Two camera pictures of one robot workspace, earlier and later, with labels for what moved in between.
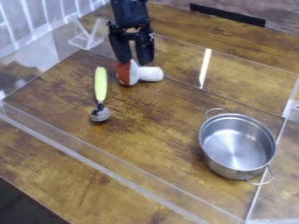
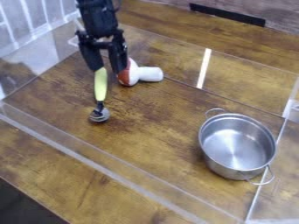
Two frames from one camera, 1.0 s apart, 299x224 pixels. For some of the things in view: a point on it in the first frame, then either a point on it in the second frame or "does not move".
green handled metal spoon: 102,112 does not move
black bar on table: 229,14 does not move
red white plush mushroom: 130,73 does not move
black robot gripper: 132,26 → 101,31
